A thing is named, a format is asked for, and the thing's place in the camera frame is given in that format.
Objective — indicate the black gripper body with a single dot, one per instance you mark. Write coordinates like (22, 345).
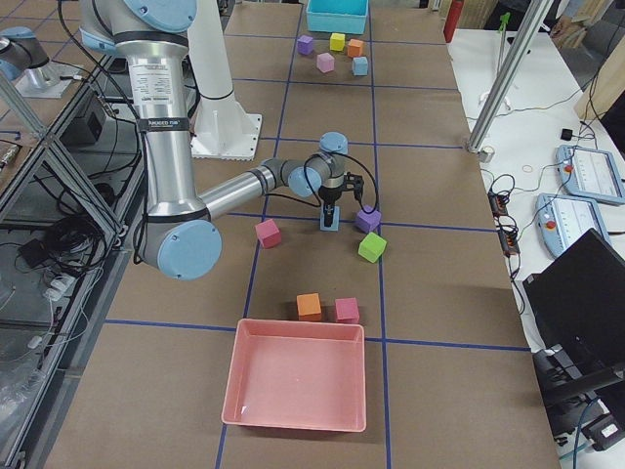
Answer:
(330, 196)

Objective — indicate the light blue foam block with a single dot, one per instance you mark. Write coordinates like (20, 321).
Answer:
(360, 66)
(329, 221)

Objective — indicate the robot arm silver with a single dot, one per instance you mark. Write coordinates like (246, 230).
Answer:
(183, 98)
(20, 50)

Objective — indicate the purple foam block right side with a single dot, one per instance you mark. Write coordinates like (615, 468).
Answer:
(367, 219)

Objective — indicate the purple foam block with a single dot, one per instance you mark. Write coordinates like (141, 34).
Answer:
(367, 219)
(305, 45)

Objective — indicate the green foam block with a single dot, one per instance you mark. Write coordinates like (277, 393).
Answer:
(372, 247)

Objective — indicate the orange foam block right side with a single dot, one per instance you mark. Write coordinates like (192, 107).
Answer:
(309, 307)

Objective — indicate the orange foam block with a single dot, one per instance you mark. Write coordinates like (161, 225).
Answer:
(309, 307)
(355, 48)

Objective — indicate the magenta foam block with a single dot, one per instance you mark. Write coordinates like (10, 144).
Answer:
(347, 310)

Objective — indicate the light pink foam block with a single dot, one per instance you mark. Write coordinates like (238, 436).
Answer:
(325, 62)

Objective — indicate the orange foam block left side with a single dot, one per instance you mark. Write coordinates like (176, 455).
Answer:
(355, 48)

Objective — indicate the purple foam block left side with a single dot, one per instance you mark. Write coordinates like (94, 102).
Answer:
(305, 45)

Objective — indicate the yellow foam block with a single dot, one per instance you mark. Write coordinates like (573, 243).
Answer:
(337, 41)

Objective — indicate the small metal cylinder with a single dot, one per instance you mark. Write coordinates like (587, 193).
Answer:
(486, 154)

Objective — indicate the pink plastic tray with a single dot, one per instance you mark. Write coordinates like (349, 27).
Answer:
(297, 375)

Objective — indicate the cyan plastic bin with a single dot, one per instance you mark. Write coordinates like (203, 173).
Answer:
(345, 16)

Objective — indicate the teach pendant near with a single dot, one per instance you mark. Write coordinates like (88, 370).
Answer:
(562, 219)

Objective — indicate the teach pendant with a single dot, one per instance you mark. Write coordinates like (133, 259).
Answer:
(562, 219)
(590, 173)

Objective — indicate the teach pendant far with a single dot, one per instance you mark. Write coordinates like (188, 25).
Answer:
(590, 173)

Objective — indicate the black laptop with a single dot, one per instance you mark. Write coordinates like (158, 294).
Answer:
(579, 299)

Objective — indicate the black power adapter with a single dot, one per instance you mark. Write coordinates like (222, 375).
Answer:
(33, 253)

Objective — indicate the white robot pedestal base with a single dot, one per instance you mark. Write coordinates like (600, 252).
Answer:
(222, 128)

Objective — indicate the aluminium frame post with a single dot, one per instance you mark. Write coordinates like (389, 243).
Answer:
(535, 14)

